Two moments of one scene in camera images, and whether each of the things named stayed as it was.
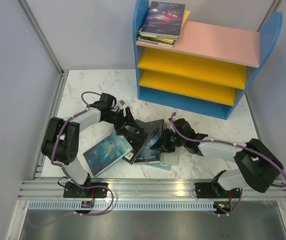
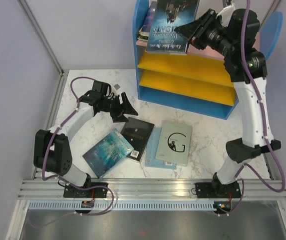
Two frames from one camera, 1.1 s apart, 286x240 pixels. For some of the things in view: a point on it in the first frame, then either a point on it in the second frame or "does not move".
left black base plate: [72, 190] does not move
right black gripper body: [171, 140] -> [215, 37]
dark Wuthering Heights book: [146, 154] -> [168, 15]
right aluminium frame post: [274, 4] does not move
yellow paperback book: [185, 19] -> [141, 32]
